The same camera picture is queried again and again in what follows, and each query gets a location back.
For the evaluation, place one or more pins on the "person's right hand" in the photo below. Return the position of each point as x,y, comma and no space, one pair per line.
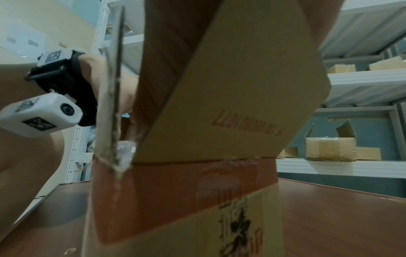
320,17

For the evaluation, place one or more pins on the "person's left hand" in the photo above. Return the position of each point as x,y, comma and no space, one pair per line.
128,92

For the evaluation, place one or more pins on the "large brown cardboard box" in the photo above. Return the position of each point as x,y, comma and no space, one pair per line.
228,100

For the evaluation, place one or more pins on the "clear plastic wrap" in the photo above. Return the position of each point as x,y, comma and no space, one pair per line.
125,153

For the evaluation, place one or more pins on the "white perforated shelf rack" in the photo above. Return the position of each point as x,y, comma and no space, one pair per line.
104,30

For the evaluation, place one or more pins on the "white metal shelving rack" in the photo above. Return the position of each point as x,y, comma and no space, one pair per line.
364,82

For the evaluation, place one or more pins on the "open taped cardboard box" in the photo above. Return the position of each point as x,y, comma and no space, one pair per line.
330,148

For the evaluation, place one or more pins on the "small flat cardboard box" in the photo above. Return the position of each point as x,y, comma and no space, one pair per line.
368,153
289,152

